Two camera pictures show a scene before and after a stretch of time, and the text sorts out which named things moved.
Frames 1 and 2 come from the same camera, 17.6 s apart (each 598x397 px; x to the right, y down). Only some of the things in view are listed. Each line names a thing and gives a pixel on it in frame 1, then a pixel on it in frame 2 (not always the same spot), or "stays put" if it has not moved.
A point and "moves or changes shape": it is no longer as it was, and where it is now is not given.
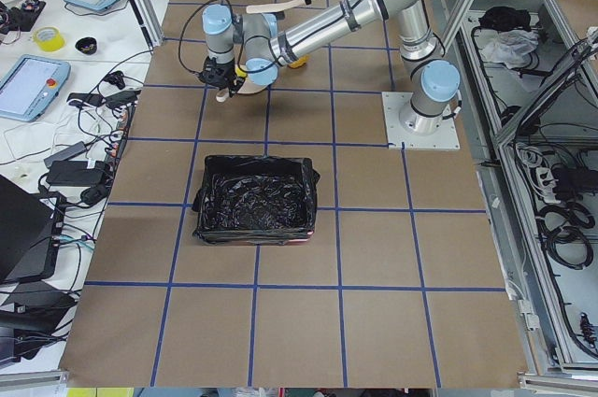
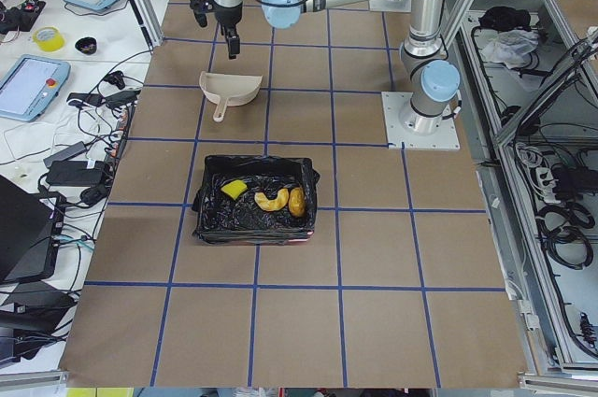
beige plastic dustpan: x=250 y=88 moves or changes shape
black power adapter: x=76 y=173 stays put
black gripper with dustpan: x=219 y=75 to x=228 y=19
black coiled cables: x=563 y=228 stays put
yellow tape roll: x=49 y=38 stays put
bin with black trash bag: x=256 y=200 stays put
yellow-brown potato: x=299 y=63 to x=296 y=202
